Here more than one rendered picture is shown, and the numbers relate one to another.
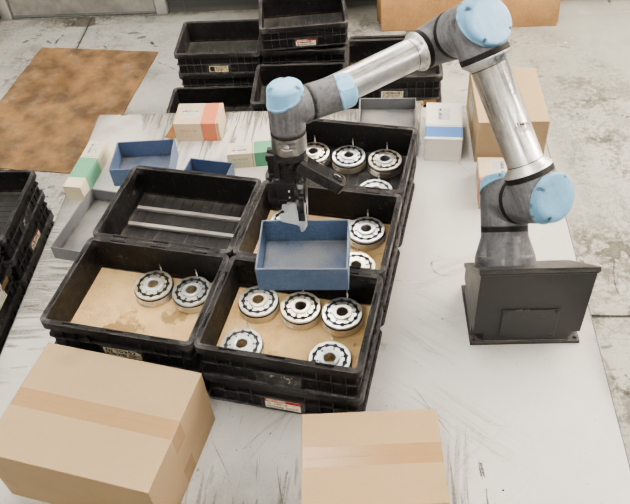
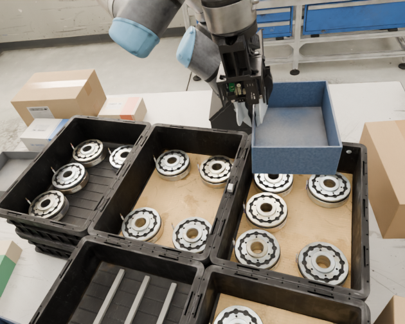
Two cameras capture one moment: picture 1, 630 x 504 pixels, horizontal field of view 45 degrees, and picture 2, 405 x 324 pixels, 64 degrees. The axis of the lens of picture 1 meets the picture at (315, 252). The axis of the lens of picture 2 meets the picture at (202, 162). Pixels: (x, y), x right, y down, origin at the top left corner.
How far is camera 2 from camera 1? 1.58 m
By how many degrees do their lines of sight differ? 54
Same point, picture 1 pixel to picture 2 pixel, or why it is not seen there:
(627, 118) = not seen: hidden behind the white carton
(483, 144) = (85, 112)
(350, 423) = (397, 169)
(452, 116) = (47, 123)
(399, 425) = (387, 141)
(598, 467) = (351, 92)
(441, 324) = not seen: hidden behind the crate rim
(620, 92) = (15, 123)
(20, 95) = not seen: outside the picture
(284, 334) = (292, 229)
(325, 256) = (278, 122)
